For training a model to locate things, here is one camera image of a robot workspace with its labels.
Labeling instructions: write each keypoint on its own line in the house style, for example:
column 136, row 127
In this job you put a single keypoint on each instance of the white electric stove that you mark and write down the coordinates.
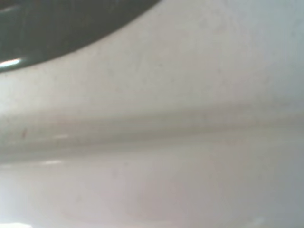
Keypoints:
column 166, row 142

